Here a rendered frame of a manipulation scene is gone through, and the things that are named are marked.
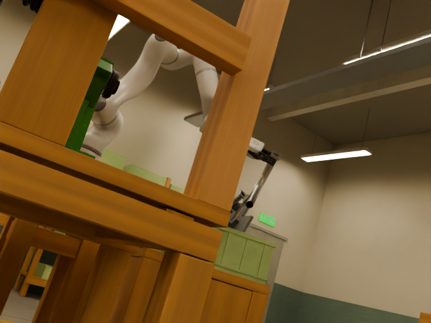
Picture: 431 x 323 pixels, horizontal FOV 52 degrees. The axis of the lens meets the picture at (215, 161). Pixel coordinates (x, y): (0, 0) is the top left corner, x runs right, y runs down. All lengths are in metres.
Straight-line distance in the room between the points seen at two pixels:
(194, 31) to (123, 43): 6.80
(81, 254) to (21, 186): 0.87
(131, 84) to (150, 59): 0.13
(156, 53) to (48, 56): 1.02
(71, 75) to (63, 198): 0.24
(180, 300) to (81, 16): 0.61
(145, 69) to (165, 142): 5.82
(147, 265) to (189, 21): 0.97
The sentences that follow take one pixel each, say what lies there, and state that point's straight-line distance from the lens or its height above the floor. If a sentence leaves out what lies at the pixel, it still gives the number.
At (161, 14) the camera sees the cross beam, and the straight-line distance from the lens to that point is 0.98.
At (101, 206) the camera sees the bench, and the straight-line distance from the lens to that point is 0.90.
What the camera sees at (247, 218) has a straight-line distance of 1.87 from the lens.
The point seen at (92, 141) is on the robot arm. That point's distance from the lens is 1.84.
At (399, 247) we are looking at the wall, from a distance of 8.59.
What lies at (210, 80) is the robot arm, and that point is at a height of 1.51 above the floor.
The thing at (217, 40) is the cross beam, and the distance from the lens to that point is 1.02.
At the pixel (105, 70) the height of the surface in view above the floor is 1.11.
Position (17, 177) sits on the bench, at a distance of 0.88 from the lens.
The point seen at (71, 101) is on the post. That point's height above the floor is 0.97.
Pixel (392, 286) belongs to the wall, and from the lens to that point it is 8.50.
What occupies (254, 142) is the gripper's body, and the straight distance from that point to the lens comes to 1.78.
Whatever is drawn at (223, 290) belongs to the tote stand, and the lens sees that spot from 1.75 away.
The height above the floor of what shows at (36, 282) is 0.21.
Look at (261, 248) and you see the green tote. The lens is 1.82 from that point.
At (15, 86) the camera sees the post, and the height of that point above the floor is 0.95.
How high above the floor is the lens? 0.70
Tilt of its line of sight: 16 degrees up
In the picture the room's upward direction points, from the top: 17 degrees clockwise
